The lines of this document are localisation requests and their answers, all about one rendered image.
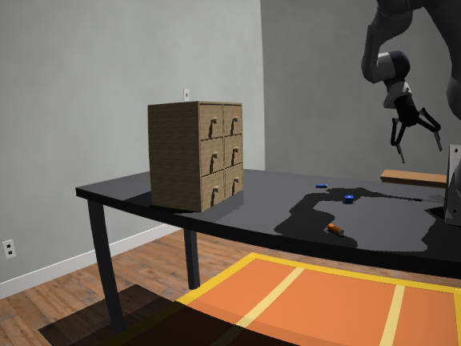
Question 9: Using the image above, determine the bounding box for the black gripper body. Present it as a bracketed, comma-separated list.
[394, 95, 419, 127]

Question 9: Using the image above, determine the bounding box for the orange and grey battery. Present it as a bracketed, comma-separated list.
[327, 224, 344, 235]

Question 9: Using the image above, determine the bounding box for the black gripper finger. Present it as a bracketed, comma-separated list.
[411, 107, 442, 151]
[391, 115, 408, 163]

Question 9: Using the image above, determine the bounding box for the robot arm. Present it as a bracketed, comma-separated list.
[361, 0, 461, 120]

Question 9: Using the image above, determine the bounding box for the light wooden chest of drawers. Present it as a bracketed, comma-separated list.
[147, 101, 243, 212]

